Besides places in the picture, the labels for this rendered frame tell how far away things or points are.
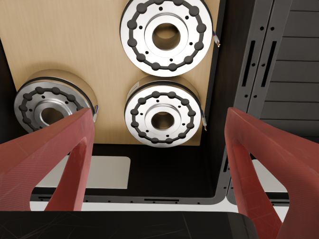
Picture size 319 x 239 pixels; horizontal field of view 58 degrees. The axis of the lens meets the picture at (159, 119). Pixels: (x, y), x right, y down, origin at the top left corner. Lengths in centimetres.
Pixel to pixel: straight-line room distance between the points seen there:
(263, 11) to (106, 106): 25
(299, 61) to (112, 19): 24
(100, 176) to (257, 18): 27
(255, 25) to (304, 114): 23
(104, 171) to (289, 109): 27
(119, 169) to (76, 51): 17
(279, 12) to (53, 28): 25
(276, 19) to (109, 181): 27
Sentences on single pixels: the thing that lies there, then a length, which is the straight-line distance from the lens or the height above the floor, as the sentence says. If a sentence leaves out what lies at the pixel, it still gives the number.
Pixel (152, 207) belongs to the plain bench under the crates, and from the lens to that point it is 78.
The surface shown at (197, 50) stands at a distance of 34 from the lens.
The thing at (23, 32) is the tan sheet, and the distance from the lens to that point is 40.
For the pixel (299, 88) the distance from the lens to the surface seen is 44.
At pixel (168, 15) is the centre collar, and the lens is 32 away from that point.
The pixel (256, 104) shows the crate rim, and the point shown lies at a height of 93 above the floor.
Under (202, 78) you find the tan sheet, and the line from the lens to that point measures 39.
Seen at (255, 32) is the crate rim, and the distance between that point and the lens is 27.
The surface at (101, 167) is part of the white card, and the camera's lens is 42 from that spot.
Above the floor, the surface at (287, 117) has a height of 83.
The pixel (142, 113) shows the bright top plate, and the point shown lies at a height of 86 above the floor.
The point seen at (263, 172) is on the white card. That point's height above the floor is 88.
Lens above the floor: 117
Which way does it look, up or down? 54 degrees down
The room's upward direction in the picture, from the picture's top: 179 degrees counter-clockwise
